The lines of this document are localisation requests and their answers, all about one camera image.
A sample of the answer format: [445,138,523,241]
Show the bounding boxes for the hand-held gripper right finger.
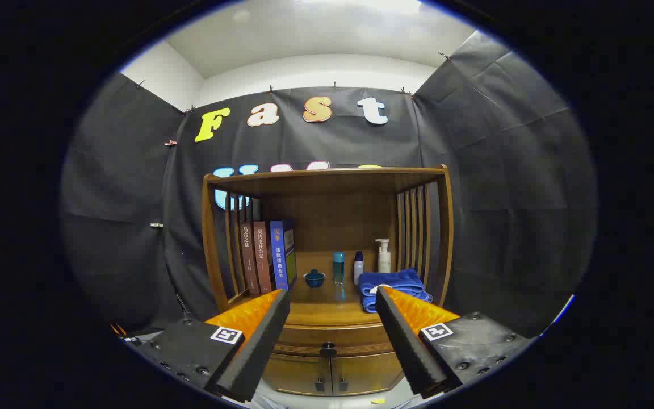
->
[375,285,535,399]

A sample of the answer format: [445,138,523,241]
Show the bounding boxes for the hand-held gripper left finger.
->
[124,289,292,404]

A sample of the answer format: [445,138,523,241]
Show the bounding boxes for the wooden drawer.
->
[273,325,399,358]

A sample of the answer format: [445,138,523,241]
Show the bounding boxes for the wooden cabinet door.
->
[332,352,406,397]
[262,353,332,397]

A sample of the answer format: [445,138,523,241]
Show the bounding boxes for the wooden countertop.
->
[228,250,435,328]

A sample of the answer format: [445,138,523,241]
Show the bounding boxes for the wooden cabinet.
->
[201,165,454,397]

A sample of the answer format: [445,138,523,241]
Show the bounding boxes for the blue folded towel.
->
[358,268,434,314]

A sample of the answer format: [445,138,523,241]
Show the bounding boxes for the white pump bottle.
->
[375,238,392,274]

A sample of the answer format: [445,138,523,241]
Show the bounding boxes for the reddish brown book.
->
[253,221,275,294]

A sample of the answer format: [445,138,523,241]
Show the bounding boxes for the dark brown book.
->
[238,222,261,296]

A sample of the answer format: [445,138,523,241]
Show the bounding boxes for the blue book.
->
[269,219,298,291]

